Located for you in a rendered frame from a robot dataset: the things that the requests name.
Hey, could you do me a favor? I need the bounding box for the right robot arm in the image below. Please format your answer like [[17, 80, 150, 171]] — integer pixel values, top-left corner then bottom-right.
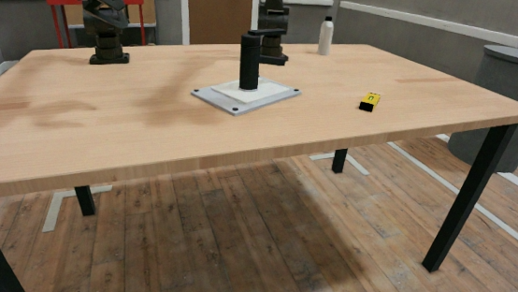
[[82, 7, 130, 66]]

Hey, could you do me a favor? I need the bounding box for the yellow pocket level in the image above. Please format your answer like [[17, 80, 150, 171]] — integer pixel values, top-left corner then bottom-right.
[[359, 92, 381, 112]]

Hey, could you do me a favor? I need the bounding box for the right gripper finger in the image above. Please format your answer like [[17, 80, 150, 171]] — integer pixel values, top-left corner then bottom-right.
[[98, 0, 125, 12], [83, 0, 128, 30]]

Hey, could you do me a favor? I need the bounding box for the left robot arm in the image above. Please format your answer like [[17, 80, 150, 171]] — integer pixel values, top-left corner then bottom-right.
[[258, 0, 290, 62]]

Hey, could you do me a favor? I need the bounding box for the white bottle with black cap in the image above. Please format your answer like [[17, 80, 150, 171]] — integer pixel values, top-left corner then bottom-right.
[[317, 16, 334, 56]]

